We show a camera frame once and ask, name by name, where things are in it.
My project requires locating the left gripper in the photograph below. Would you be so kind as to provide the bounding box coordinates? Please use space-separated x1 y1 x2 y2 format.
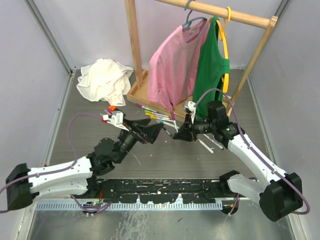
114 118 163 164

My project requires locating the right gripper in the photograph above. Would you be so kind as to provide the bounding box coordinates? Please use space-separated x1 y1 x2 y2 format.
173 113 216 142

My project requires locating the teal cap marker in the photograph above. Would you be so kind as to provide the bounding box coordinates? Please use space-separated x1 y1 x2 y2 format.
156 119 175 128

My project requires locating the blue cap marker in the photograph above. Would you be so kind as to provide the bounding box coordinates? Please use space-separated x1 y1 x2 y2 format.
203 134 224 150

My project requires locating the grey cap marker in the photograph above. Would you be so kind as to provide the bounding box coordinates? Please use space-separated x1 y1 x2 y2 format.
198 139 214 154

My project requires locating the pink marker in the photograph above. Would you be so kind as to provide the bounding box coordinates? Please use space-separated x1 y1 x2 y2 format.
170 111 179 132

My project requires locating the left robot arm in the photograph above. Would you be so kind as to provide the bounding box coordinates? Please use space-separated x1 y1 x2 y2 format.
1 114 164 213

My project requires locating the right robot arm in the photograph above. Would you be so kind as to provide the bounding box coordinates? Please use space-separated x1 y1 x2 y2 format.
173 101 303 222

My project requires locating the yellow cap marker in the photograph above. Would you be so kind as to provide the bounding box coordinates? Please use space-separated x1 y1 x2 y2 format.
145 111 172 122

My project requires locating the green cap marker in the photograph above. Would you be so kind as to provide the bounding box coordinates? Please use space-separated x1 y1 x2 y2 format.
144 108 170 118

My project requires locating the magenta cap marker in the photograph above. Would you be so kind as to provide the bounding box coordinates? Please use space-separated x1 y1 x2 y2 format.
135 103 154 112

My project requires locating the wooden clothes rack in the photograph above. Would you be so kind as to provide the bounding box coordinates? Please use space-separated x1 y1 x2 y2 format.
125 0 277 123

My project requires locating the orange black highlighter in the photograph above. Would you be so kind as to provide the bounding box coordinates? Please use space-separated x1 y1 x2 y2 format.
108 105 118 112

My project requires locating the white crumpled cloth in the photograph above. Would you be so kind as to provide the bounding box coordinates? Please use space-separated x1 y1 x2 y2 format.
76 58 134 107

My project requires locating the pink t-shirt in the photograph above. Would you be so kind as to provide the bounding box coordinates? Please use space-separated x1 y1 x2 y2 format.
147 18 210 112

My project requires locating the yellow clothes hanger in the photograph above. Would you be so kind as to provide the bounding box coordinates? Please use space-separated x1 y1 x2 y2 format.
216 18 230 93

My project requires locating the green tank top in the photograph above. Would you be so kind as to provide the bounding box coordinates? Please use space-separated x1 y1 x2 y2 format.
192 16 231 121

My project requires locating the grey clothes hanger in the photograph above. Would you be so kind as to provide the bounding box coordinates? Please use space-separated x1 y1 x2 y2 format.
182 10 208 44

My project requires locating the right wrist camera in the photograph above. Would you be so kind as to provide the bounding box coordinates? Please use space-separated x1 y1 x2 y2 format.
182 100 196 122

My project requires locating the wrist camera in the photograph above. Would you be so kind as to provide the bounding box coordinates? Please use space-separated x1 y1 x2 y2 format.
102 111 124 126
182 100 196 122

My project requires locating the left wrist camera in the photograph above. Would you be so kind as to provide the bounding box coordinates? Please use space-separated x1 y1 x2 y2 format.
102 111 124 126

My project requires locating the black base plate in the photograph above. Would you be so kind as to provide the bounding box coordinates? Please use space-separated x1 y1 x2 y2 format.
74 178 237 204

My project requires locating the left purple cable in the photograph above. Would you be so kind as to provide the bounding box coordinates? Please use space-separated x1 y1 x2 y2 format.
0 112 113 216

